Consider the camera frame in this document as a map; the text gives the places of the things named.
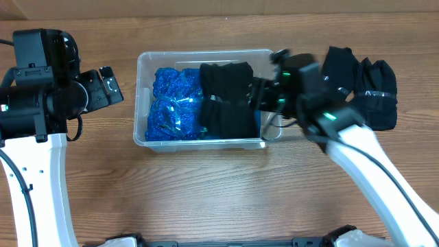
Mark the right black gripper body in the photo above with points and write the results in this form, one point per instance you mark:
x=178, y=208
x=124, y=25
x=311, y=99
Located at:
x=271, y=97

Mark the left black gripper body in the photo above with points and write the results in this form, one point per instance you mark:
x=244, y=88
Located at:
x=97, y=90

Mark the black taped garment front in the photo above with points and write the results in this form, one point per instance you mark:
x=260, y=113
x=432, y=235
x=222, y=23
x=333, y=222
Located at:
x=225, y=112

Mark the black taped garment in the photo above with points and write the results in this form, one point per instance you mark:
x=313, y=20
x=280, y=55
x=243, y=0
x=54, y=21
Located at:
x=225, y=112
x=373, y=85

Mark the blue sequin fabric bundle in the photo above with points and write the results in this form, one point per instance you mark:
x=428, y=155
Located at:
x=176, y=107

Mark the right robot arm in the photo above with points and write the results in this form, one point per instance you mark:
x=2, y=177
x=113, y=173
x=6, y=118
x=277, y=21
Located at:
x=299, y=91

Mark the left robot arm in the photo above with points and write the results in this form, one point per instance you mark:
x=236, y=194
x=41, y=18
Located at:
x=39, y=95

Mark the black taped garment back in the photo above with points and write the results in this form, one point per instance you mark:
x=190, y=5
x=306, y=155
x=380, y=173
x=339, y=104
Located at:
x=373, y=85

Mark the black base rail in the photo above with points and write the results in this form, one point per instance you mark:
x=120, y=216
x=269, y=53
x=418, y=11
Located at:
x=138, y=240

